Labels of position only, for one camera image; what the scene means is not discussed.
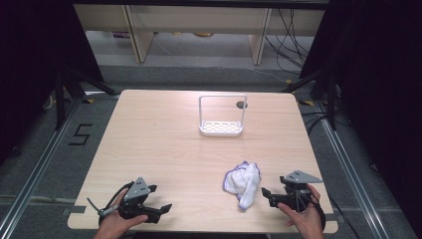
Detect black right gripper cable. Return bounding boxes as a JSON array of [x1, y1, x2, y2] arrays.
[[308, 193, 327, 232]]

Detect black floor cables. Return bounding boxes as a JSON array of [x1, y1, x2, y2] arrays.
[[301, 110, 332, 134]]

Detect white wire rack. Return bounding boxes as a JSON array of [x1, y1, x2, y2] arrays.
[[198, 94, 248, 137]]

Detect white cloth with purple edge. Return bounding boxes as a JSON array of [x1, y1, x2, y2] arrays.
[[222, 160, 262, 212]]

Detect beige desk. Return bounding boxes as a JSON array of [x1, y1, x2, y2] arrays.
[[73, 3, 326, 66]]

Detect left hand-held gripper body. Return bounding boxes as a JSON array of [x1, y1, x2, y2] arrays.
[[117, 176, 151, 221]]

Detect person's left hand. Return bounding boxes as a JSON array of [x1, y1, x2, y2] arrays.
[[96, 189, 149, 239]]

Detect bunch of black cables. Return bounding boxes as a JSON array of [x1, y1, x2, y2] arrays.
[[265, 8, 315, 76]]

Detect black metal stand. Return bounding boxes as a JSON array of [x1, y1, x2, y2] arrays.
[[54, 66, 119, 131], [282, 66, 338, 131]]

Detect black curtain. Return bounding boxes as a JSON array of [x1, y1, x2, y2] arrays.
[[300, 0, 422, 230], [0, 0, 105, 165]]

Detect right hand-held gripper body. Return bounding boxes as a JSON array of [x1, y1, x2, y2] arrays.
[[282, 169, 323, 213]]

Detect aluminium floor rail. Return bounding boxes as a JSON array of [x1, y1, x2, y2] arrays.
[[314, 100, 392, 239], [0, 98, 83, 239]]

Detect person's right hand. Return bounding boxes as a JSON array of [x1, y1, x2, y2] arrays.
[[278, 184, 325, 239]]

